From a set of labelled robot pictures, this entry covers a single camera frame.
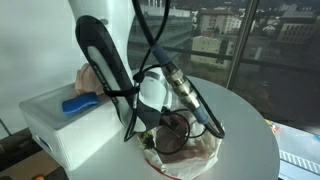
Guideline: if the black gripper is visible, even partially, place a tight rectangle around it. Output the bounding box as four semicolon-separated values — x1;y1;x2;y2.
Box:
158;111;184;134

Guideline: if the white plastic bag red print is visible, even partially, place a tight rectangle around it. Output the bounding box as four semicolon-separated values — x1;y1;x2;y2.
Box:
141;109;223;180

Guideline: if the blue sponge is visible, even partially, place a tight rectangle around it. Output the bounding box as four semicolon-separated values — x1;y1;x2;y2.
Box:
61;91;101;115

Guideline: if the pale pink cloth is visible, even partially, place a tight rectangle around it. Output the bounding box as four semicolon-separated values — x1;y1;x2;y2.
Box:
74;62;106;97

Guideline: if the grey window mullion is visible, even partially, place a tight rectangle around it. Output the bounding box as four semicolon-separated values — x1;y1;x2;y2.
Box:
226;0;262;90

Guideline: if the dark window railing bar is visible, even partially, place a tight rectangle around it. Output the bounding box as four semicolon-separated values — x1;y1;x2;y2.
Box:
163;44;320;74

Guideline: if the colourful map floor mat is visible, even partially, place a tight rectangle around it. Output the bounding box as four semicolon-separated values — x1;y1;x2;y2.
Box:
264;119;320;180

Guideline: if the yellowish wrist camera box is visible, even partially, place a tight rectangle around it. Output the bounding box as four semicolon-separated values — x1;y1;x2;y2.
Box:
139;130;155;150

